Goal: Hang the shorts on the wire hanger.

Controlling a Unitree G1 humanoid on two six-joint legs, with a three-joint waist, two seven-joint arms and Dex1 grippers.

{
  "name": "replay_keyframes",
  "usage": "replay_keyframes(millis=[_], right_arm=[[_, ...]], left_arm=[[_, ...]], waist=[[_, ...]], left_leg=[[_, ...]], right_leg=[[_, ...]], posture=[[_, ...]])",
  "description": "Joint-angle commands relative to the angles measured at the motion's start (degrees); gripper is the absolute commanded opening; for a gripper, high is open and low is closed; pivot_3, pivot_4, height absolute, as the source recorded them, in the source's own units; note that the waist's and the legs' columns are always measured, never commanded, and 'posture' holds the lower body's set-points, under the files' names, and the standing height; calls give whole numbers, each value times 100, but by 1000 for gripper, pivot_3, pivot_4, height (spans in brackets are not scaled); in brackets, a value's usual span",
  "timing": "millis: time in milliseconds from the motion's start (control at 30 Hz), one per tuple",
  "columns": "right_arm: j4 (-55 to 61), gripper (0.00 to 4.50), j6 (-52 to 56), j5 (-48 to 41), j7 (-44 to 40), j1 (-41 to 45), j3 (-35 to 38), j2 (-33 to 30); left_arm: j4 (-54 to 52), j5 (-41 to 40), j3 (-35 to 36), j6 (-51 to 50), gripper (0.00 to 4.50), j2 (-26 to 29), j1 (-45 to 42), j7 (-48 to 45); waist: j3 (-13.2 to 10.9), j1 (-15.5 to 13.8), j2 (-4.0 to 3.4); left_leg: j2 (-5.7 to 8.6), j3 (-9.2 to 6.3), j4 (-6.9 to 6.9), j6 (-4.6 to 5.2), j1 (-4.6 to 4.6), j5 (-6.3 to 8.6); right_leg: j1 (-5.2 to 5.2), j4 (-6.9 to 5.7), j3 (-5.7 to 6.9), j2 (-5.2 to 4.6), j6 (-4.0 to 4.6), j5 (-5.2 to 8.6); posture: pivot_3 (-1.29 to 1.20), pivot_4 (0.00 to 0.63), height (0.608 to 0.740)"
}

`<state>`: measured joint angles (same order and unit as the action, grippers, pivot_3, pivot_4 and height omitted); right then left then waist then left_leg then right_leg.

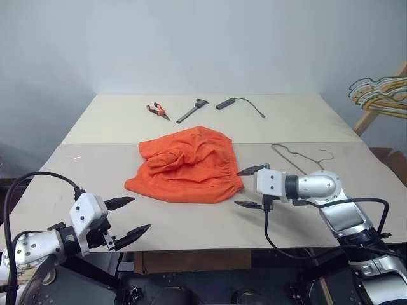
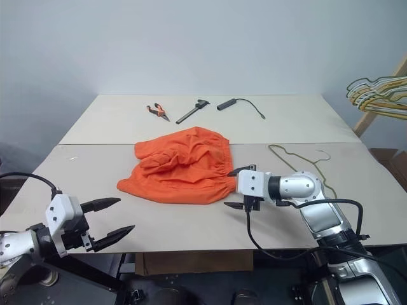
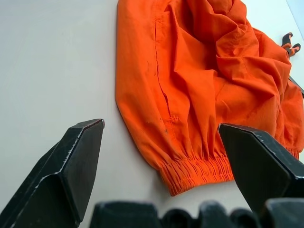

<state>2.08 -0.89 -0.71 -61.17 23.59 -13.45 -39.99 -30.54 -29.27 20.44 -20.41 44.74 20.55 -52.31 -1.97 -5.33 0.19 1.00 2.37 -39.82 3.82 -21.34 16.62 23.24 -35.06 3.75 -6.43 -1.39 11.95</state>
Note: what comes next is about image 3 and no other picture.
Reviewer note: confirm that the black clamp tool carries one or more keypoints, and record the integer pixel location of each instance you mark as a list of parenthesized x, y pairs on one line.
[(287, 36)]

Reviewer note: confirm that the orange shorts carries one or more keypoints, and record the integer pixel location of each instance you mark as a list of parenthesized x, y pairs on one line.
[(185, 83)]

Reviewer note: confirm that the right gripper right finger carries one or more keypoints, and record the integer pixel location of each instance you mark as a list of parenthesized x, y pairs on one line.
[(261, 166)]

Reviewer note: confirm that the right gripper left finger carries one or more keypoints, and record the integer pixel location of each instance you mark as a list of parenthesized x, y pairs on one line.
[(54, 180)]

